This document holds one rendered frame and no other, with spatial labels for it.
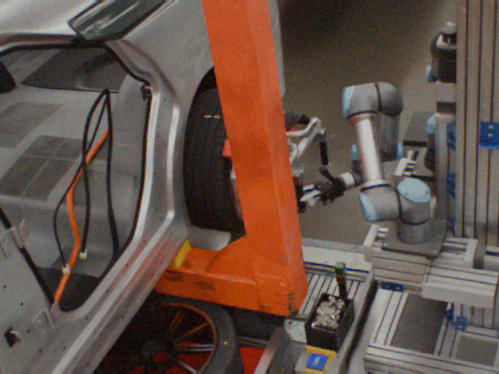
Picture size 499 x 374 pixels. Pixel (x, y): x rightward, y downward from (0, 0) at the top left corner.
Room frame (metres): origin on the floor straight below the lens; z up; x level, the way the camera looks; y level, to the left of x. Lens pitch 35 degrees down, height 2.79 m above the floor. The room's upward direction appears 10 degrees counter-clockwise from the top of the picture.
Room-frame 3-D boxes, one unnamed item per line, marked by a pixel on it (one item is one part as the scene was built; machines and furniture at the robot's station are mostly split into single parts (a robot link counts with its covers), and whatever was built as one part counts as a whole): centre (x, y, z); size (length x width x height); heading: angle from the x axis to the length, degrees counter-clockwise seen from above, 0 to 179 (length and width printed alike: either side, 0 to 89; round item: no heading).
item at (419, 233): (2.29, -0.61, 0.87); 0.15 x 0.15 x 0.10
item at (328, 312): (2.20, -0.23, 0.51); 0.20 x 0.14 x 0.13; 147
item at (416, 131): (3.74, -1.18, 0.17); 0.43 x 0.36 x 0.34; 63
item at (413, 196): (2.29, -0.61, 0.98); 0.13 x 0.12 x 0.14; 88
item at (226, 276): (2.51, 0.24, 0.69); 0.52 x 0.17 x 0.35; 62
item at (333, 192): (2.70, -0.35, 0.80); 0.12 x 0.08 x 0.09; 107
